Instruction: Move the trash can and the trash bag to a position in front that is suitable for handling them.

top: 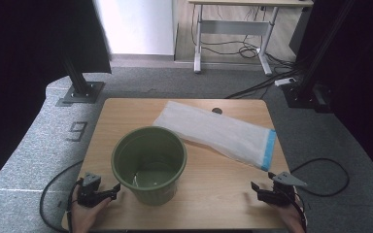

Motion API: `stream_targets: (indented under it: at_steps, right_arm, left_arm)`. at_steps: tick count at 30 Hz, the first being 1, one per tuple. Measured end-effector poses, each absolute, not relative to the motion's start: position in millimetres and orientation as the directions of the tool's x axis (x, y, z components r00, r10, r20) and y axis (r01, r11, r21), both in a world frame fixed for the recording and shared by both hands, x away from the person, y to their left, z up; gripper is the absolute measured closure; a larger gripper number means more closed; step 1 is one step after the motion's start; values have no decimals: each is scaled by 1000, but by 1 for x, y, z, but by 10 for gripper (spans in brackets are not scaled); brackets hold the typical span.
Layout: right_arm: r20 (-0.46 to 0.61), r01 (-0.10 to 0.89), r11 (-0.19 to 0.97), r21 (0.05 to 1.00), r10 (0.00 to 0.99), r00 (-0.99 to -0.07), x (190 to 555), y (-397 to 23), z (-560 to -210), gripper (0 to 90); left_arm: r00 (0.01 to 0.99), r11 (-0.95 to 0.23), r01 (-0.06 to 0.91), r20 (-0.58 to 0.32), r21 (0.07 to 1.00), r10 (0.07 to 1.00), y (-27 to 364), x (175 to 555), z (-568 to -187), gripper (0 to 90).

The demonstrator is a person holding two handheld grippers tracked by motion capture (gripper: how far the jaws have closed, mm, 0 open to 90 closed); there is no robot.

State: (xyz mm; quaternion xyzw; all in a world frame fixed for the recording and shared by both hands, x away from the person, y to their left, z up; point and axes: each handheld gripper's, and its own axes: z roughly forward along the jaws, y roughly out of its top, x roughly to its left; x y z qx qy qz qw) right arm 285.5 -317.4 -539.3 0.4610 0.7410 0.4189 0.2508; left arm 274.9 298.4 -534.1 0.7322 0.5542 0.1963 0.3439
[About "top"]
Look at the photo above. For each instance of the white blue-edged plastic bag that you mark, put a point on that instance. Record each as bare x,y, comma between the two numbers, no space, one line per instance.
220,132

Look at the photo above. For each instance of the person's left hand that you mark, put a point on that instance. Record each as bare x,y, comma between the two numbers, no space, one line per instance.
84,218

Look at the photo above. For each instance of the white power strip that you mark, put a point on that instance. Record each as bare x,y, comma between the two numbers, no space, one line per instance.
285,81

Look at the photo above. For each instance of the white metal-frame desk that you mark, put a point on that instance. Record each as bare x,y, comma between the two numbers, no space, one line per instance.
236,27

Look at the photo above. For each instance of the black stand with grey base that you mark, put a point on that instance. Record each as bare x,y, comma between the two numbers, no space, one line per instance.
82,92

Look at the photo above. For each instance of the person's right hand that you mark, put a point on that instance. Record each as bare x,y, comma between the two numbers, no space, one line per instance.
291,218

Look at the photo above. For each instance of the green plastic bin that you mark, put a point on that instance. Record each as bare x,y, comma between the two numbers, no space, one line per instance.
132,152

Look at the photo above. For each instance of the black curtain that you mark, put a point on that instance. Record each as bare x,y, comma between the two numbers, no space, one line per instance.
362,64
19,48

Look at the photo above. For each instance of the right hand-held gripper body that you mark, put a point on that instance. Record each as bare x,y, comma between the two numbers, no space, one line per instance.
280,195

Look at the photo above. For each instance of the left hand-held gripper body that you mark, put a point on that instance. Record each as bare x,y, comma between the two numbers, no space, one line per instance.
89,195

